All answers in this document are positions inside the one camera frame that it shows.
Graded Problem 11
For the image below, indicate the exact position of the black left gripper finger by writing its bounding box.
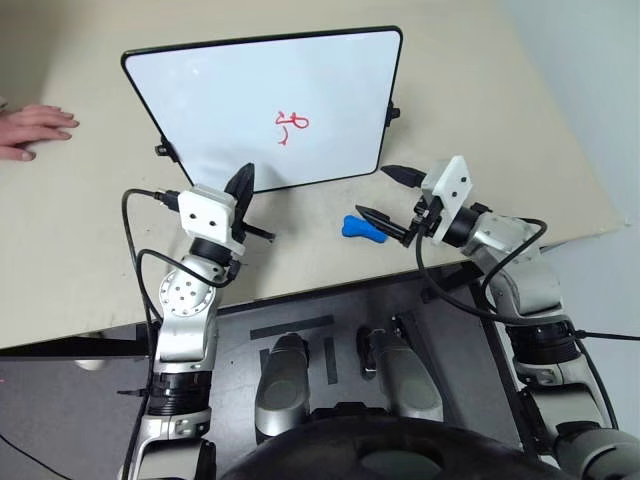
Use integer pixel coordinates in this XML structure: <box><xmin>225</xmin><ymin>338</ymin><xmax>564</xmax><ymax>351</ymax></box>
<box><xmin>224</xmin><ymin>161</ymin><xmax>257</xmax><ymax>225</ymax></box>
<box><xmin>243</xmin><ymin>224</ymin><xmax>277</xmax><ymax>243</ymax></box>

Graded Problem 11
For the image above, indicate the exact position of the black rounded robot torso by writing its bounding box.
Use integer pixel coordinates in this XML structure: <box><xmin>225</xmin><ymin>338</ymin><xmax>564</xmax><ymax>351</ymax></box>
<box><xmin>218</xmin><ymin>402</ymin><xmax>569</xmax><ymax>480</ymax></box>

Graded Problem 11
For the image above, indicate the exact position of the person's bare hand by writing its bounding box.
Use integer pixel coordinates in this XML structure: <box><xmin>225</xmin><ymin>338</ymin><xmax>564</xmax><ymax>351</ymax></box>
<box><xmin>0</xmin><ymin>103</ymin><xmax>81</xmax><ymax>163</ymax></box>

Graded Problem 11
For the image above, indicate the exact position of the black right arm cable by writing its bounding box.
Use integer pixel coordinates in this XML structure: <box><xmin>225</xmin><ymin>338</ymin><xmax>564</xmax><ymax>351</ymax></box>
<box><xmin>413</xmin><ymin>217</ymin><xmax>640</xmax><ymax>436</ymax></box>

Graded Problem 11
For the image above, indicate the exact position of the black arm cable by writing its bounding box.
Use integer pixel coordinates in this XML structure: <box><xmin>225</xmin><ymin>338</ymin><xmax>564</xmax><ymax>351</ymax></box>
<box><xmin>413</xmin><ymin>217</ymin><xmax>640</xmax><ymax>436</ymax></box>
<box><xmin>118</xmin><ymin>187</ymin><xmax>242</xmax><ymax>401</ymax></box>

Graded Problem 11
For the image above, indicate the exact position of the blue eraser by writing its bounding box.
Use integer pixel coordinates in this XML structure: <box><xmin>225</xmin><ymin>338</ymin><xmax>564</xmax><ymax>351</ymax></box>
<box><xmin>342</xmin><ymin>214</ymin><xmax>390</xmax><ymax>245</ymax></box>

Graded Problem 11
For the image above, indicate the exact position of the long grey tape strip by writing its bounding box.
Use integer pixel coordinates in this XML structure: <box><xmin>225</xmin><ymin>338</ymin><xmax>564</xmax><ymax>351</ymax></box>
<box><xmin>249</xmin><ymin>314</ymin><xmax>336</xmax><ymax>342</ymax></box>

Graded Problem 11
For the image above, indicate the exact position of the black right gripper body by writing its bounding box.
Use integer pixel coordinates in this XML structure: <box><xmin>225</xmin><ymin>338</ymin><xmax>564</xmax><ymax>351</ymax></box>
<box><xmin>405</xmin><ymin>193</ymin><xmax>444</xmax><ymax>249</ymax></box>

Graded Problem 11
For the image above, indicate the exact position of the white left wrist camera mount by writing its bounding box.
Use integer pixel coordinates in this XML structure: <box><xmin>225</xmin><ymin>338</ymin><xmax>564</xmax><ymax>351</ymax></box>
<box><xmin>177</xmin><ymin>184</ymin><xmax>237</xmax><ymax>247</ymax></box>

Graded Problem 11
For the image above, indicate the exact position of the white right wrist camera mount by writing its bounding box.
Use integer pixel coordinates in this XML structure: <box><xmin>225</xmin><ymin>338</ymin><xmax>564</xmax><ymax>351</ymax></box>
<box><xmin>420</xmin><ymin>155</ymin><xmax>474</xmax><ymax>245</ymax></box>

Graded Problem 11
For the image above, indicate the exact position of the grey left robot foot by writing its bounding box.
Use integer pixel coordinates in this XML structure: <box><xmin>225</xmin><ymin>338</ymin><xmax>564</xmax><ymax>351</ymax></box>
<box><xmin>253</xmin><ymin>333</ymin><xmax>312</xmax><ymax>447</ymax></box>

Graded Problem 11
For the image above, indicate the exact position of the dark grey standing platform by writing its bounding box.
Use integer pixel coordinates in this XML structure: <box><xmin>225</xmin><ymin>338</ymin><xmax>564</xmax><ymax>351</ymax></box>
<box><xmin>0</xmin><ymin>259</ymin><xmax>546</xmax><ymax>480</ymax></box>

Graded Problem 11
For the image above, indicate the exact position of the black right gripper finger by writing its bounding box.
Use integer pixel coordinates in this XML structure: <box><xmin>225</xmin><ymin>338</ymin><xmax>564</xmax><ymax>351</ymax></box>
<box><xmin>354</xmin><ymin>203</ymin><xmax>412</xmax><ymax>247</ymax></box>
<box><xmin>380</xmin><ymin>164</ymin><xmax>428</xmax><ymax>191</ymax></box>

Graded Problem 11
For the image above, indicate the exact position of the short grey tape strip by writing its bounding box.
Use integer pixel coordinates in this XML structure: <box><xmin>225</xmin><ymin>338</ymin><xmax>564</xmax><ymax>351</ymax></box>
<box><xmin>322</xmin><ymin>336</ymin><xmax>338</xmax><ymax>386</ymax></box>

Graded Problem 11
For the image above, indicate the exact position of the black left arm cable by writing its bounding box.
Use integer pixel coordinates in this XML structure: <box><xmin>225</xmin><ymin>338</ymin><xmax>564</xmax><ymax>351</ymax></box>
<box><xmin>118</xmin><ymin>187</ymin><xmax>242</xmax><ymax>401</ymax></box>

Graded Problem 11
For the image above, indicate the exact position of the grey right robot foot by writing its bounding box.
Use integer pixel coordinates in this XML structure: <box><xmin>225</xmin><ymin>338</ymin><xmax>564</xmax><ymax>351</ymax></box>
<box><xmin>357</xmin><ymin>327</ymin><xmax>445</xmax><ymax>422</ymax></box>

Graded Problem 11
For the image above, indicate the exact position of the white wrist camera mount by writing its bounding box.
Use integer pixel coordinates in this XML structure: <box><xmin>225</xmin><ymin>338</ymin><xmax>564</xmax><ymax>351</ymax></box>
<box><xmin>420</xmin><ymin>155</ymin><xmax>474</xmax><ymax>245</ymax></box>
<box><xmin>177</xmin><ymin>184</ymin><xmax>237</xmax><ymax>247</ymax></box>

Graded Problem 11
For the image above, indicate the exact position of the grey robot foot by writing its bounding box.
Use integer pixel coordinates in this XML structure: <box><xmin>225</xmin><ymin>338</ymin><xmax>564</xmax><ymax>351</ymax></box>
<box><xmin>253</xmin><ymin>333</ymin><xmax>312</xmax><ymax>447</ymax></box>
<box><xmin>357</xmin><ymin>327</ymin><xmax>445</xmax><ymax>422</ymax></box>

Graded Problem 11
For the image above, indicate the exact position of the white board with black frame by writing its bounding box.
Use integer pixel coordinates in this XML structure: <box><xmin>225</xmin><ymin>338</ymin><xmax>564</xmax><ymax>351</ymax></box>
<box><xmin>120</xmin><ymin>25</ymin><xmax>404</xmax><ymax>194</ymax></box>

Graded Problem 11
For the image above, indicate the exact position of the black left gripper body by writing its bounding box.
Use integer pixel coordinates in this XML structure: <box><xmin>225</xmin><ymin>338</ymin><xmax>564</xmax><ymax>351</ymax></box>
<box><xmin>230</xmin><ymin>212</ymin><xmax>249</xmax><ymax>254</ymax></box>

